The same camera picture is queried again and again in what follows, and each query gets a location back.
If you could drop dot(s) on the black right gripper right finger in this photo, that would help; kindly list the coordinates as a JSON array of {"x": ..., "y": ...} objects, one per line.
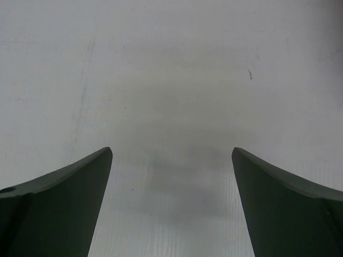
[{"x": 287, "y": 215}]

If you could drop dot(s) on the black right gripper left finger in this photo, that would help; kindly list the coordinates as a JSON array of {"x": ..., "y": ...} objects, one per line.
[{"x": 55, "y": 214}]

